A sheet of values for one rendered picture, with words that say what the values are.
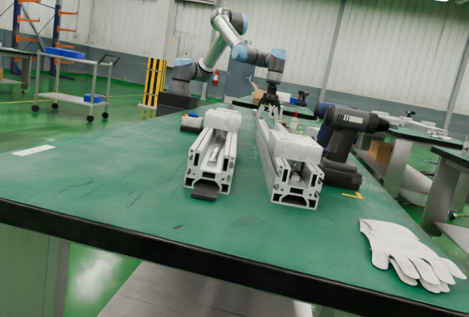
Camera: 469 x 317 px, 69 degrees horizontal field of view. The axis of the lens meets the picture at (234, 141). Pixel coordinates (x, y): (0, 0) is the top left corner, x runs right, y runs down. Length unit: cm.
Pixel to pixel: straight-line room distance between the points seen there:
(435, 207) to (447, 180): 22
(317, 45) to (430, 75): 385
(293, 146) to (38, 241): 55
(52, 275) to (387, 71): 1260
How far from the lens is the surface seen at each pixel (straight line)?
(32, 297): 83
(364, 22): 1296
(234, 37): 176
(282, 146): 79
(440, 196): 308
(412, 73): 1321
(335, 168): 99
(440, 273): 62
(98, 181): 73
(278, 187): 74
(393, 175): 391
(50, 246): 75
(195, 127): 137
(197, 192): 70
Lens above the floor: 103
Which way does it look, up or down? 11 degrees down
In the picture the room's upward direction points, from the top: 10 degrees clockwise
